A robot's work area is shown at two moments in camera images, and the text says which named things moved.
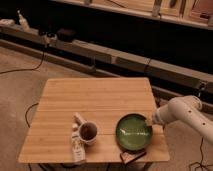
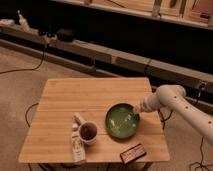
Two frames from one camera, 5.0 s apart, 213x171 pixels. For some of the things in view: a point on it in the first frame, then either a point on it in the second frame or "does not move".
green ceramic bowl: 133,132 -> 122,120
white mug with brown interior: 87,131 does not move
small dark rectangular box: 130,156 does not move
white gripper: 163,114 -> 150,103
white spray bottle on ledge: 23,22 does not move
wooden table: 101,101 does not move
